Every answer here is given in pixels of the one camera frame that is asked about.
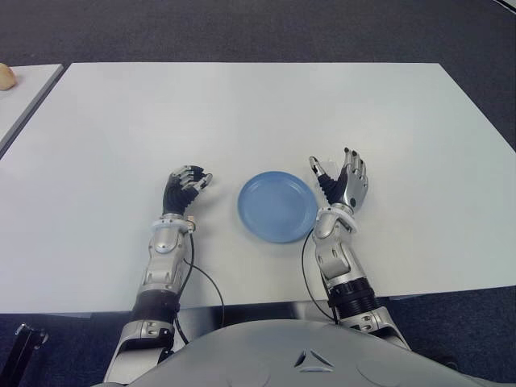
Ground robot left hand black silver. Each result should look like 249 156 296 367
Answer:
161 164 214 215

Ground grey cylindrical table leg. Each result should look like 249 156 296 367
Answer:
292 300 331 324

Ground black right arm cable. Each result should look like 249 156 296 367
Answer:
301 227 339 326

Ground black metal stand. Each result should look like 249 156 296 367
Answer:
0 322 48 387

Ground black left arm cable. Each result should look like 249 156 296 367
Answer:
173 231 226 344

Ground grey robot torso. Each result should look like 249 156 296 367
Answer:
90 318 505 387

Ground beige round bread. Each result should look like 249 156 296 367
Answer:
0 62 18 90

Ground robot right hand black silver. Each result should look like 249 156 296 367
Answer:
308 147 371 210

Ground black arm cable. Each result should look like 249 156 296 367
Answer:
173 231 226 344
301 227 339 326

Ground blue round plate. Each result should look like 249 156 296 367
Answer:
236 170 319 244

